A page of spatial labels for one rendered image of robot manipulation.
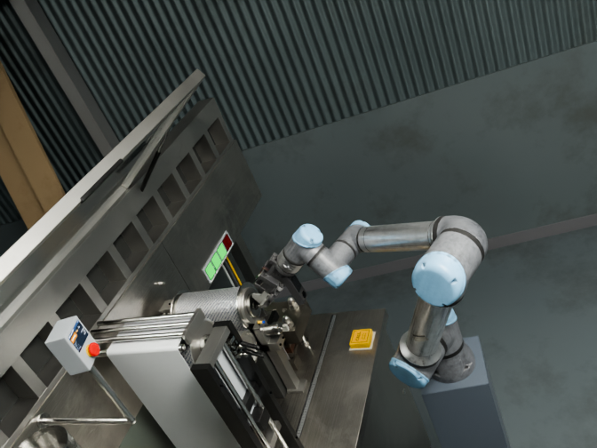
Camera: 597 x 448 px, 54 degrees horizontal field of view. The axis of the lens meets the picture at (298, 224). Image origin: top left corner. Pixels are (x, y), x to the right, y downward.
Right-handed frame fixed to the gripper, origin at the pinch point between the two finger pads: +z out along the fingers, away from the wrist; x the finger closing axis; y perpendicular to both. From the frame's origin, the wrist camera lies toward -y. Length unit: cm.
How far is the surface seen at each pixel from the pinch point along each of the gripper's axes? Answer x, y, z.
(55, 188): -103, 115, 119
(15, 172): -106, 140, 129
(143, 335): 33.1, 26.7, -2.1
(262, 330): 6.5, -3.3, 3.5
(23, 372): 52, 47, 10
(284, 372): 6.6, -18.0, 15.8
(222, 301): 4.6, 11.9, 3.6
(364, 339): -13.1, -37.5, 3.7
